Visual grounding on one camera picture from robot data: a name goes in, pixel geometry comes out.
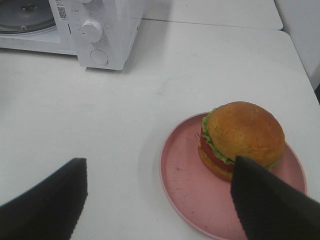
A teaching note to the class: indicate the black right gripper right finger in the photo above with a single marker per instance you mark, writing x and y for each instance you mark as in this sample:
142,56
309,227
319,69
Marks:
270,209

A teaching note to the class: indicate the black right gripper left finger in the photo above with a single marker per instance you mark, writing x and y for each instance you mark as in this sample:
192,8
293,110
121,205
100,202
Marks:
51,209

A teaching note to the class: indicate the pink round plate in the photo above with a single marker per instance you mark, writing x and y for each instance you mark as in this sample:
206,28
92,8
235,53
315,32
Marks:
201,198

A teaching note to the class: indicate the burger with lettuce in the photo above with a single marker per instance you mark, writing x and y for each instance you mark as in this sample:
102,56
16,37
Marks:
239,128

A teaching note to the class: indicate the round white door button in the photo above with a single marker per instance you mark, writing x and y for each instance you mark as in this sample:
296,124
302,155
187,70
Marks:
99,57

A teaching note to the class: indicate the white timer knob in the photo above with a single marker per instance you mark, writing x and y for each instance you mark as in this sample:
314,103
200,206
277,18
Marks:
91,30

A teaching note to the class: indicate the white microwave oven body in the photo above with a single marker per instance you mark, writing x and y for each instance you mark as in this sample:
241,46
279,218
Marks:
120,20

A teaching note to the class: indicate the glass microwave turntable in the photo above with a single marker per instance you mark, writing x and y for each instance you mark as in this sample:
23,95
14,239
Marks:
25,16

